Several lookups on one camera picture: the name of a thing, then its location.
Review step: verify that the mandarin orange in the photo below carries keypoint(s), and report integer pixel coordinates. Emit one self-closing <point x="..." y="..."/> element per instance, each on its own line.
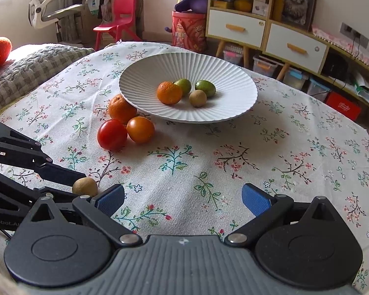
<point x="169" y="93"/>
<point x="120" y="109"/>

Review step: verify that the red plastic chair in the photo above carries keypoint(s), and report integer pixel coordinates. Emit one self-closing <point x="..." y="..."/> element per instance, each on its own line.
<point x="124" y="17"/>

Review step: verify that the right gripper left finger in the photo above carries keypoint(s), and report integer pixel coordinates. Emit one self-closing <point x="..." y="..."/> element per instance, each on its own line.
<point x="63" y="244"/>

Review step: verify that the wooden shelf cabinet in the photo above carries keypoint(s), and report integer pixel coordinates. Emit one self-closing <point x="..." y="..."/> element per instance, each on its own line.
<point x="293" y="47"/>

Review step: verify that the white ribbed plate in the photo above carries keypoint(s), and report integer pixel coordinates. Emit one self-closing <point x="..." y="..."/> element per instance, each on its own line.
<point x="236" y="93"/>

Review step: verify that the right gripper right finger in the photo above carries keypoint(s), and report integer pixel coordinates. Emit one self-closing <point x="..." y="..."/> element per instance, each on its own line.
<point x="304" y="245"/>

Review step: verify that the small brown kiwi fruit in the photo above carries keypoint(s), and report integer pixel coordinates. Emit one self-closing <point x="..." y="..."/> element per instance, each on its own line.
<point x="85" y="186"/>

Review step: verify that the green fruit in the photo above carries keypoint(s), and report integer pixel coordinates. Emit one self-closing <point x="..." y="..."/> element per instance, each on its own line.
<point x="185" y="85"/>
<point x="206" y="86"/>

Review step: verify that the floral tablecloth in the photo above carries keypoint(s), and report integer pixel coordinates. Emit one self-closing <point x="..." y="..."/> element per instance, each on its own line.
<point x="188" y="179"/>

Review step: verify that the red tomato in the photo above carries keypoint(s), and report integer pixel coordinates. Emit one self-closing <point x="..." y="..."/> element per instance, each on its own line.
<point x="112" y="135"/>

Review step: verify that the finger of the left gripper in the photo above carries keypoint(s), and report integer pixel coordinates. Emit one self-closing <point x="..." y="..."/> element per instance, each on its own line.
<point x="21" y="151"/>
<point x="16" y="200"/>

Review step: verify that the red box under cabinet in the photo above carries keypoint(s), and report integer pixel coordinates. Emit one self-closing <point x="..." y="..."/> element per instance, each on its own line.
<point x="346" y="107"/>

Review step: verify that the red toy bucket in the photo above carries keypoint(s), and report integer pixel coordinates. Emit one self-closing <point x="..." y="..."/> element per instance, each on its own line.
<point x="188" y="31"/>

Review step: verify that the mandarin orange front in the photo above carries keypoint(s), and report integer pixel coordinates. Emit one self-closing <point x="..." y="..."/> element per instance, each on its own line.
<point x="169" y="93"/>

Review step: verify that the white office chair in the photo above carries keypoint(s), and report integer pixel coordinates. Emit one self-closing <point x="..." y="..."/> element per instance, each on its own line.
<point x="39" y="18"/>

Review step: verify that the orange tomato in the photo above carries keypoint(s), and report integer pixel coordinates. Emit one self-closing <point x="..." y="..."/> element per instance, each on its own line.
<point x="140" y="129"/>

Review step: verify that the grey knitted blanket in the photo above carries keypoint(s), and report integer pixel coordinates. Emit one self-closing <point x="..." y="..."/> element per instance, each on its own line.
<point x="29" y="66"/>

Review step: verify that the purple plush toy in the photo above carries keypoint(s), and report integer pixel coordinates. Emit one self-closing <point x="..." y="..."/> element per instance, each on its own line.
<point x="193" y="14"/>

